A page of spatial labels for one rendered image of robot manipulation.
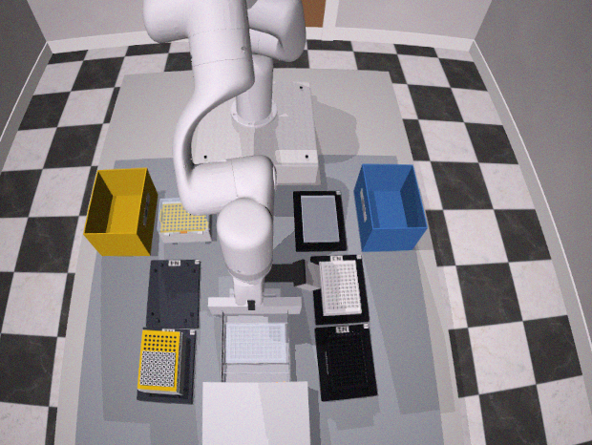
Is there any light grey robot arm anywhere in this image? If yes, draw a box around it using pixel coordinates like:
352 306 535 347
142 0 321 291

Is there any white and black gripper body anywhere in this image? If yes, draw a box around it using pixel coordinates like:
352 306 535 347
228 268 271 306

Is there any blue open-top bin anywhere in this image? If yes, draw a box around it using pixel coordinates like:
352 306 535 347
353 164 428 252

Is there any yellow open-top box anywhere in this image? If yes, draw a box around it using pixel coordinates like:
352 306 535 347
83 168 158 256

